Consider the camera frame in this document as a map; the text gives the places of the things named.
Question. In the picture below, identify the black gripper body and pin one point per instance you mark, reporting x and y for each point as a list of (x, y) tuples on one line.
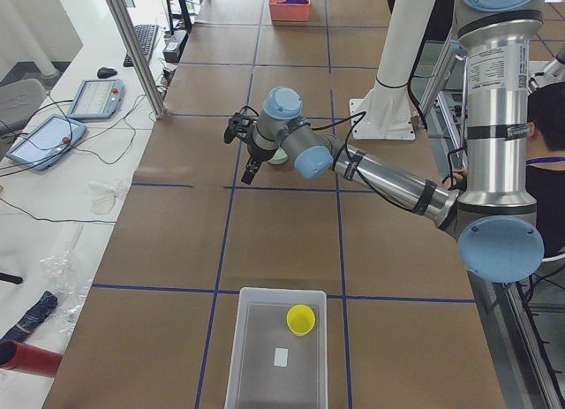
[(257, 154)]

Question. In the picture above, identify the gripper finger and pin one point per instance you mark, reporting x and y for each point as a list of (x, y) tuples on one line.
[(250, 171)]

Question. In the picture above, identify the mint green bowl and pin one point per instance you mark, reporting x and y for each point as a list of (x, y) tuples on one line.
[(279, 157)]

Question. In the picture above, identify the yellow plastic cup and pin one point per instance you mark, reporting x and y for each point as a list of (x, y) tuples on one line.
[(300, 320)]

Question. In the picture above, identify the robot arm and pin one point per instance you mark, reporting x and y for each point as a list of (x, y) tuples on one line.
[(476, 103)]

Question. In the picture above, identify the black box device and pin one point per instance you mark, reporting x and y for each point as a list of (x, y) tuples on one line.
[(174, 46)]

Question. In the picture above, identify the pink plastic bin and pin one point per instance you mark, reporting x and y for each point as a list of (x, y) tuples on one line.
[(288, 12)]

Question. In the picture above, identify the white crumpled cloth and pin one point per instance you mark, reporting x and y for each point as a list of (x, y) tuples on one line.
[(103, 195)]

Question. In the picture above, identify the black keyboard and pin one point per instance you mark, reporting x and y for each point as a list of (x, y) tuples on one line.
[(146, 35)]

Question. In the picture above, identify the teach pendant far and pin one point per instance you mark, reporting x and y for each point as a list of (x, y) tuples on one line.
[(97, 99)]

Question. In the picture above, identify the teach pendant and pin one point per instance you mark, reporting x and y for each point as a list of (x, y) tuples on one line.
[(97, 99), (47, 143)]

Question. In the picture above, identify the black computer mouse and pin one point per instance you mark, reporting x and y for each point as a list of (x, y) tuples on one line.
[(106, 72)]

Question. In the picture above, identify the white label in bin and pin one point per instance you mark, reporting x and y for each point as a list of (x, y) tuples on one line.
[(281, 357)]

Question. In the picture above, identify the clear plastic bin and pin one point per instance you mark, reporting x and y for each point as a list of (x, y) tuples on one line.
[(271, 366)]

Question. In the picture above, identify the teach pendant near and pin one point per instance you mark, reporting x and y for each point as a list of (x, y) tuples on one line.
[(47, 143)]

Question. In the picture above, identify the crumpled clear plastic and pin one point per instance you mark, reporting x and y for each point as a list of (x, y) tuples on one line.
[(70, 286)]

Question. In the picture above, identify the folded blue umbrella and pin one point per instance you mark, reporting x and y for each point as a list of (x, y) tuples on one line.
[(33, 318)]

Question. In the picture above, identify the seated person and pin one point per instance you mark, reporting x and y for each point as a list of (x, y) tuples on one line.
[(545, 161)]

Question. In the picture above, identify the red cylinder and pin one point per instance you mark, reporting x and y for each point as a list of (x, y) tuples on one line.
[(29, 359)]

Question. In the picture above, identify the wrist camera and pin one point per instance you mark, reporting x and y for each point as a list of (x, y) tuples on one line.
[(240, 127)]

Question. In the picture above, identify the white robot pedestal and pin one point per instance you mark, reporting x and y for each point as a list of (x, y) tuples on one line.
[(387, 105)]

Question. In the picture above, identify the aluminium frame post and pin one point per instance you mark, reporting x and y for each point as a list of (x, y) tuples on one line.
[(125, 27)]

